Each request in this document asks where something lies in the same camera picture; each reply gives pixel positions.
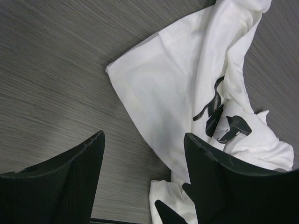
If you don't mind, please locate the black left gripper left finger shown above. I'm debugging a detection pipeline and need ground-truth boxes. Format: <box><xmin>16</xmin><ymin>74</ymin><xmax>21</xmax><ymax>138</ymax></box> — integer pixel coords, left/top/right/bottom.
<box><xmin>0</xmin><ymin>131</ymin><xmax>105</xmax><ymax>224</ymax></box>

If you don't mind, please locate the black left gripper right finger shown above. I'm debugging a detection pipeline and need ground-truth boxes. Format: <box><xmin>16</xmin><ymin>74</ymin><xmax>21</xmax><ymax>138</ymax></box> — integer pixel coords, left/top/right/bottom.
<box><xmin>154</xmin><ymin>132</ymin><xmax>299</xmax><ymax>224</ymax></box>

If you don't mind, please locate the white t shirt with print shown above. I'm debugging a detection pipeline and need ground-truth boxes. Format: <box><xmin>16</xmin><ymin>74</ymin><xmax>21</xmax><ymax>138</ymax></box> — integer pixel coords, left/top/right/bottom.
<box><xmin>106</xmin><ymin>0</ymin><xmax>294</xmax><ymax>224</ymax></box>

